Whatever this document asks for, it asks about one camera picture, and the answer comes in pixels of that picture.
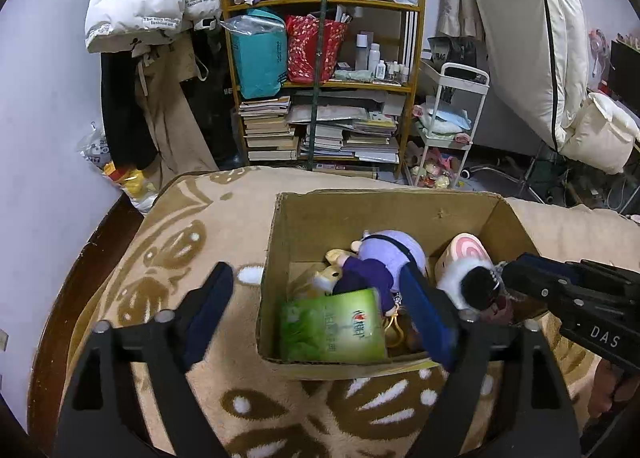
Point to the white rolling cart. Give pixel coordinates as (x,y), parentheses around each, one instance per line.
(462,70)

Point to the black hanging garment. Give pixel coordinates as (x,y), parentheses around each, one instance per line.
(120,108)

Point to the teal paper bag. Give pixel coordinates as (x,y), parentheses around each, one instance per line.
(257,63)

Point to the pink desk fan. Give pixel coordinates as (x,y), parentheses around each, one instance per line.
(600,48)

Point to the pink swirl plush toy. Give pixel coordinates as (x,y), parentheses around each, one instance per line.
(467,250)

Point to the tall white bottle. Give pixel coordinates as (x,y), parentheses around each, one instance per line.
(361,50)

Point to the purple plush doll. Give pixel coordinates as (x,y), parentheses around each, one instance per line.
(385,253)

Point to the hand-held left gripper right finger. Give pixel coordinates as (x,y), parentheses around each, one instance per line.
(425,318)

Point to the beige printed blanket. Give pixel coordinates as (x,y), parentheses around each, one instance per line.
(200,238)

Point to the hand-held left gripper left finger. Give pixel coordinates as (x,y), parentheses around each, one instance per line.
(210,308)

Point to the yellow wooden shelf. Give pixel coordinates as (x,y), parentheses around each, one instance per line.
(380,4)

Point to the white folded mattress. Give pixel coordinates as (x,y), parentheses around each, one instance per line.
(515,38)

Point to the black tote bag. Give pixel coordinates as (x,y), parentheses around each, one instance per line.
(452,50)

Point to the stack of books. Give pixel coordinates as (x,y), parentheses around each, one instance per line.
(265,128)

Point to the clear plastic bag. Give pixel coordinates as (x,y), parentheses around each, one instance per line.
(250,24)

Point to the red patterned bag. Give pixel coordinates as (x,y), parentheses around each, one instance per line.
(305,53)

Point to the printed cardboard box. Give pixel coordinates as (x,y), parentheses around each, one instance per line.
(320,223)

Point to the green tissue packet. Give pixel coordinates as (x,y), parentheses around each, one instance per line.
(330,328)

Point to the dark wooden bed frame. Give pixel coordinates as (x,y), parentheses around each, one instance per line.
(75,288)

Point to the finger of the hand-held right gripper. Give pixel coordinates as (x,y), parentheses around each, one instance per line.
(542,262)
(530,288)

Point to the black hanging bag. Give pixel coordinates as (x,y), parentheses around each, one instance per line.
(212,88)

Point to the green pole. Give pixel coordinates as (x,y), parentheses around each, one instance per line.
(317,88)

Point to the beige coat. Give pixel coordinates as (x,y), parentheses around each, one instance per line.
(170,113)

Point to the plastic bag of small toys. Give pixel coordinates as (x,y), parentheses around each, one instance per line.
(95,148)

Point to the person's right hand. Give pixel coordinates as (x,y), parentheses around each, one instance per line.
(604,388)

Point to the short white bottle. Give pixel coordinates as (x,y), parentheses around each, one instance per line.
(374,60)

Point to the cream pillow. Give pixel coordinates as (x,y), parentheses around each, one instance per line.
(600,133)

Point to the white and black plush toy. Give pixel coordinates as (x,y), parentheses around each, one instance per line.
(477,288)

